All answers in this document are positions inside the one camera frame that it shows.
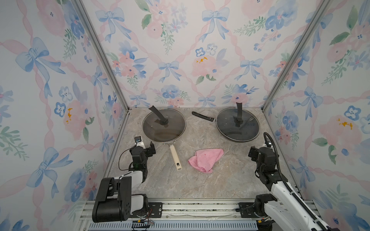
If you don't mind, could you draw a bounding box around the pink cloth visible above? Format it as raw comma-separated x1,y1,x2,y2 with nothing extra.
188,148,224,174

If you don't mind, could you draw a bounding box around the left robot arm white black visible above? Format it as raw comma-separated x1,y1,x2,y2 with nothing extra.
92,142,156,223

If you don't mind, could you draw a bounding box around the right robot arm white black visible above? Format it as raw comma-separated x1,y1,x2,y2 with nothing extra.
248,146,339,231

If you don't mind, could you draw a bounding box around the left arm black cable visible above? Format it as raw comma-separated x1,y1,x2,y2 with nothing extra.
118,147,134,171

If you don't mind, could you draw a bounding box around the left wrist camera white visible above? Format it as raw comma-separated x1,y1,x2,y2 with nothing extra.
134,136,145,149

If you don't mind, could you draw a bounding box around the frying pan beige handle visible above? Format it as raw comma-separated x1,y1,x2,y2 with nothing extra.
142,108,187,171

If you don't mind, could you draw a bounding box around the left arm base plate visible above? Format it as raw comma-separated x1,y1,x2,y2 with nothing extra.
129,202,163,219

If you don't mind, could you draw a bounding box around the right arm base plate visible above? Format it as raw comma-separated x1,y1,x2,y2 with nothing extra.
238,202,280,218

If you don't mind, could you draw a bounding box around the dark pot black handle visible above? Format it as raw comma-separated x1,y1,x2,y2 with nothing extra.
191,107,261,143

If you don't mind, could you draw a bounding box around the aluminium mounting rail frame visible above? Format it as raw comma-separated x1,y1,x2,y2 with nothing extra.
75,198,262,231

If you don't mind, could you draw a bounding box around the left corner aluminium post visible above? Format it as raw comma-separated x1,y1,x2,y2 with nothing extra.
71,0,129,112

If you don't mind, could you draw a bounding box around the corner aluminium post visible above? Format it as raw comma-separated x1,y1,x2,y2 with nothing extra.
71,0,129,112
261,0,333,113

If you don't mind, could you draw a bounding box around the right corner aluminium post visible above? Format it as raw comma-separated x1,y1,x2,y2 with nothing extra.
261,0,333,113

